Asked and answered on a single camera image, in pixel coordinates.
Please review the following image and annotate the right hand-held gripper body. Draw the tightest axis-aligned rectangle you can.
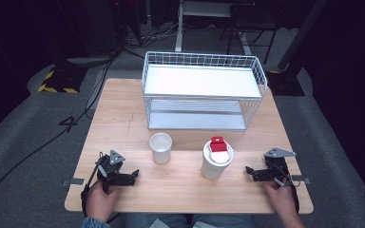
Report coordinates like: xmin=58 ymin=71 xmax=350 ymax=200
xmin=259 ymin=147 xmax=298 ymax=188

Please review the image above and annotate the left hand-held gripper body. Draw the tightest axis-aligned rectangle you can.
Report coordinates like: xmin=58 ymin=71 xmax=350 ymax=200
xmin=95 ymin=149 xmax=131 ymax=194

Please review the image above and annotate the white tumbler with red lid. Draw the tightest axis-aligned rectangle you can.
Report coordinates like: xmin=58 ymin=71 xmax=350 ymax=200
xmin=200 ymin=136 xmax=237 ymax=181

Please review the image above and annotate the white paper cup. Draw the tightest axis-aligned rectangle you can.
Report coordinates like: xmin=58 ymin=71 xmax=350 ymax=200
xmin=148 ymin=132 xmax=173 ymax=165

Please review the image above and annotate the white wire two-tier rack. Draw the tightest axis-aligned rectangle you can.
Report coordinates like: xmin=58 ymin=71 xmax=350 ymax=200
xmin=142 ymin=50 xmax=269 ymax=132

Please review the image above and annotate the person's right hand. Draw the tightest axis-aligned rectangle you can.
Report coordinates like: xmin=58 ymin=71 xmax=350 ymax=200
xmin=262 ymin=180 xmax=298 ymax=219

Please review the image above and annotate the person's left hand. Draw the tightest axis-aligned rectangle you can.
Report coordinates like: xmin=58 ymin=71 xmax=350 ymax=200
xmin=85 ymin=180 xmax=122 ymax=222

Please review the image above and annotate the grey tape strip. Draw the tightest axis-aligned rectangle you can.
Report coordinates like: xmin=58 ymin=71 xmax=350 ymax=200
xmin=61 ymin=178 xmax=86 ymax=187
xmin=290 ymin=174 xmax=312 ymax=185

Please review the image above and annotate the person's left leg in jeans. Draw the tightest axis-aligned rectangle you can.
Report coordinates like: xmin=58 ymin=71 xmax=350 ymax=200
xmin=120 ymin=213 xmax=188 ymax=228

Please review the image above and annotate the person's leg in jeans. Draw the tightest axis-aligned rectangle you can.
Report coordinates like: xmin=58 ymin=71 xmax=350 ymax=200
xmin=191 ymin=214 xmax=259 ymax=228
xmin=120 ymin=213 xmax=188 ymax=228

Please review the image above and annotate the person's right leg in jeans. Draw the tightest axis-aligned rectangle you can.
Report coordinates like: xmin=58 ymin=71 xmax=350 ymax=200
xmin=191 ymin=214 xmax=259 ymax=228

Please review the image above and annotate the yellow-black striped stand base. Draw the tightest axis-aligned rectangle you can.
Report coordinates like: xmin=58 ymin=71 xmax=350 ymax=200
xmin=37 ymin=65 xmax=88 ymax=95

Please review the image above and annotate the black stand with base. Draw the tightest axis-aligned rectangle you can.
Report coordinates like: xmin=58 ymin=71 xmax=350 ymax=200
xmin=264 ymin=0 xmax=329 ymax=97

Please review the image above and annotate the black chair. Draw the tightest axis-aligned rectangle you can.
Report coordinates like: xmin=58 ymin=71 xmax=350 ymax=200
xmin=218 ymin=3 xmax=281 ymax=66

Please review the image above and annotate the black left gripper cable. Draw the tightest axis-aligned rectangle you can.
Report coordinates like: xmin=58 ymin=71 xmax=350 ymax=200
xmin=80 ymin=152 xmax=106 ymax=218

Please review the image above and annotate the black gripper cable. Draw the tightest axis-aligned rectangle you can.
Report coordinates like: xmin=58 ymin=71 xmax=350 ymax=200
xmin=275 ymin=164 xmax=301 ymax=214
xmin=80 ymin=152 xmax=106 ymax=218

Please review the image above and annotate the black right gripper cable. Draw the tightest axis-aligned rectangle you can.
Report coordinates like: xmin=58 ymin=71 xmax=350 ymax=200
xmin=275 ymin=164 xmax=301 ymax=214

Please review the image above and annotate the long black floor cable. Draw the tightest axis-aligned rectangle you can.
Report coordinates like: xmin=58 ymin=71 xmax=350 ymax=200
xmin=0 ymin=50 xmax=122 ymax=228

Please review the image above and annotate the bundle of floor cables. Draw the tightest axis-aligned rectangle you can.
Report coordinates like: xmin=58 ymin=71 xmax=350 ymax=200
xmin=122 ymin=22 xmax=184 ymax=51

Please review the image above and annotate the white desk frame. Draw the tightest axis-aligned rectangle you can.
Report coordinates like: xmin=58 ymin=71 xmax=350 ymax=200
xmin=174 ymin=0 xmax=253 ymax=56

